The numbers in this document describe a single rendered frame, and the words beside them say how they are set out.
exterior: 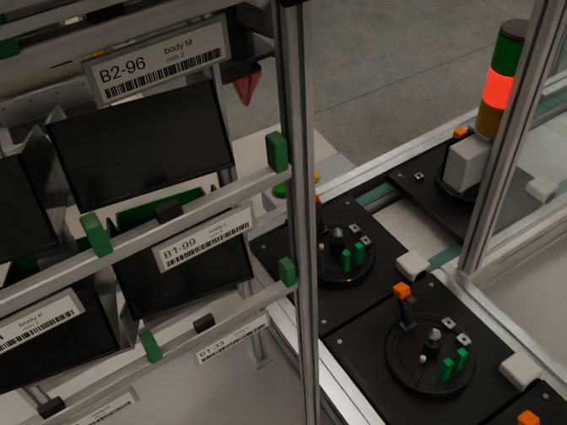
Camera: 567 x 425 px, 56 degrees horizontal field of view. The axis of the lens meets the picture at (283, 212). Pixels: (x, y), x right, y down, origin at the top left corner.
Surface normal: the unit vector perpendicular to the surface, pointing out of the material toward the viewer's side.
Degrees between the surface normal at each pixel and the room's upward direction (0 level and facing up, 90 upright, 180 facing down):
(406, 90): 0
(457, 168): 90
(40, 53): 90
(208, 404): 0
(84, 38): 90
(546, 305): 0
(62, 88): 90
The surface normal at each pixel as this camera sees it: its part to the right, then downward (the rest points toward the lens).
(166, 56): 0.53, 0.60
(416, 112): -0.06, -0.68
